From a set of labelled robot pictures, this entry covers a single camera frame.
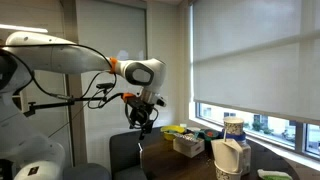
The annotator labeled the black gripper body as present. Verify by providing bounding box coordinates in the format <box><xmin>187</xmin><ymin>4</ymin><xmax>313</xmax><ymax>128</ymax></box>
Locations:
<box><xmin>125</xmin><ymin>96</ymin><xmax>159</xmax><ymax>130</ymax></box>

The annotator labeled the yellow bowl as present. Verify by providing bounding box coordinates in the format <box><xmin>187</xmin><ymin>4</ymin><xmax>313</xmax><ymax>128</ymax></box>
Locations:
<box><xmin>160</xmin><ymin>124</ymin><xmax>186</xmax><ymax>141</ymax></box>

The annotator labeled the dark teal bowl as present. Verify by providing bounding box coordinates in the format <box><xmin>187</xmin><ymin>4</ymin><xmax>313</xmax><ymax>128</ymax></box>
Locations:
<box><xmin>196</xmin><ymin>128</ymin><xmax>221</xmax><ymax>144</ymax></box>

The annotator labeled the dark grey padded bench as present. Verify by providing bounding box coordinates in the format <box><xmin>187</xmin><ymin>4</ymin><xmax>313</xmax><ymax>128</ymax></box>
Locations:
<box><xmin>109</xmin><ymin>127</ymin><xmax>165</xmax><ymax>180</ymax></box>

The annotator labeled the narrow white roller blind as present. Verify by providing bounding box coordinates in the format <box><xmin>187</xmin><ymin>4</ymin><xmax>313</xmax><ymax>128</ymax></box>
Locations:
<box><xmin>77</xmin><ymin>0</ymin><xmax>148</xmax><ymax>129</ymax></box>

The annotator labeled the dark grey round stool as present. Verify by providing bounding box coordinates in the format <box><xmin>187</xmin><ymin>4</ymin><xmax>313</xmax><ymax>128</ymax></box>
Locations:
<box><xmin>62</xmin><ymin>162</ymin><xmax>112</xmax><ymax>180</ymax></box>

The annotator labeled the paper cup with blue band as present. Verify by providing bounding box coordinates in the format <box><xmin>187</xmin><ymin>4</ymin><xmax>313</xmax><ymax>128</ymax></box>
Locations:
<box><xmin>222</xmin><ymin>116</ymin><xmax>247</xmax><ymax>142</ymax></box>

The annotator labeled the patterned paper cup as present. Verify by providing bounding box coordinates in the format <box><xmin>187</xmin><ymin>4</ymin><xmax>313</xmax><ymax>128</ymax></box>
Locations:
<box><xmin>213</xmin><ymin>161</ymin><xmax>244</xmax><ymax>180</ymax></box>

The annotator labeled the large white roller blind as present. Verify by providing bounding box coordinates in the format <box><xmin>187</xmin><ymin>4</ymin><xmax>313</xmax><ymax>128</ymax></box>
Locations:
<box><xmin>192</xmin><ymin>0</ymin><xmax>320</xmax><ymax>126</ymax></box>

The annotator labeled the white and green napkin pack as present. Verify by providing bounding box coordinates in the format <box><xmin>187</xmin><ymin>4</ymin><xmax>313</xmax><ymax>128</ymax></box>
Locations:
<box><xmin>257</xmin><ymin>168</ymin><xmax>294</xmax><ymax>180</ymax></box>

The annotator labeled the ceiling light strip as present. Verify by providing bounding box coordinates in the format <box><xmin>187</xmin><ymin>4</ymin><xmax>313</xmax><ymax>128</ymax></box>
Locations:
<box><xmin>0</xmin><ymin>23</ymin><xmax>50</xmax><ymax>34</ymax></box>

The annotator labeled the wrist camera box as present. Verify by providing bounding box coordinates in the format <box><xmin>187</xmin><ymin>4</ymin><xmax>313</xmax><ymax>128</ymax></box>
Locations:
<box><xmin>153</xmin><ymin>95</ymin><xmax>167</xmax><ymax>108</ymax></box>

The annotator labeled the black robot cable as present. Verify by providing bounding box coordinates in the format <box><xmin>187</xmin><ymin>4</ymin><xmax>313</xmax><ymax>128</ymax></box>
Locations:
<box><xmin>0</xmin><ymin>43</ymin><xmax>132</xmax><ymax>111</ymax></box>

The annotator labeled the orange cable strap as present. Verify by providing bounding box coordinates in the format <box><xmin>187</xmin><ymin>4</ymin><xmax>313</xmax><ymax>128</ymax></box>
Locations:
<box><xmin>109</xmin><ymin>57</ymin><xmax>119</xmax><ymax>74</ymax></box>

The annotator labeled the black camera mount rod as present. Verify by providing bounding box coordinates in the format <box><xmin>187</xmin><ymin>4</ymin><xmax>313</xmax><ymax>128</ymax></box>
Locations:
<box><xmin>23</xmin><ymin>82</ymin><xmax>116</xmax><ymax>118</ymax></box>

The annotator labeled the grey window frame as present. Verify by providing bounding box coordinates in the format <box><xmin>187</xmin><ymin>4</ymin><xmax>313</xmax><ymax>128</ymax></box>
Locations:
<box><xmin>188</xmin><ymin>101</ymin><xmax>320</xmax><ymax>160</ymax></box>

